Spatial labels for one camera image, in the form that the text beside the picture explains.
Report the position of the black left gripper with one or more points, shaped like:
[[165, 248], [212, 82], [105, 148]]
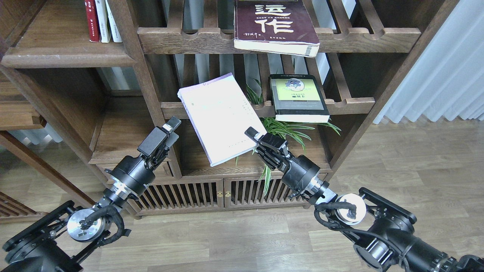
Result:
[[133, 175]]

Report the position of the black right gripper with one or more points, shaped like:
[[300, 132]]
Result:
[[300, 174]]

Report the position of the white lavender paperback book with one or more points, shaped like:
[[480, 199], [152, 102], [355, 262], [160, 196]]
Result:
[[220, 115]]

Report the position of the black book yellow-green cover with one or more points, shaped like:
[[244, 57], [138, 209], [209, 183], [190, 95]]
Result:
[[297, 98]]

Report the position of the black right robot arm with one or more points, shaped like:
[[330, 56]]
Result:
[[381, 231]]

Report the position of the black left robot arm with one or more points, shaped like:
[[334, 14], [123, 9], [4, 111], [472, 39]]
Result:
[[61, 240]]

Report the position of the green spider plant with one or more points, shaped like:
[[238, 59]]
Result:
[[282, 129]]

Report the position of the dark wooden bookshelf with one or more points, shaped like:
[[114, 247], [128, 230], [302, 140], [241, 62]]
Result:
[[104, 98]]

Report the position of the white upright book right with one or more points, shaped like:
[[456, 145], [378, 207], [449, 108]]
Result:
[[113, 27]]

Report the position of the white upright book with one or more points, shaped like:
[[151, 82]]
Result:
[[104, 28], [113, 27]]

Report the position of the dark red book chinese title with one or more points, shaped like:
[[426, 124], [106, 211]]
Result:
[[275, 26]]

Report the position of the red upright book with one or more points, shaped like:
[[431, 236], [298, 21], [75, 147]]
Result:
[[92, 20]]

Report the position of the white curtain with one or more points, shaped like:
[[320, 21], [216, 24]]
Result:
[[447, 80]]

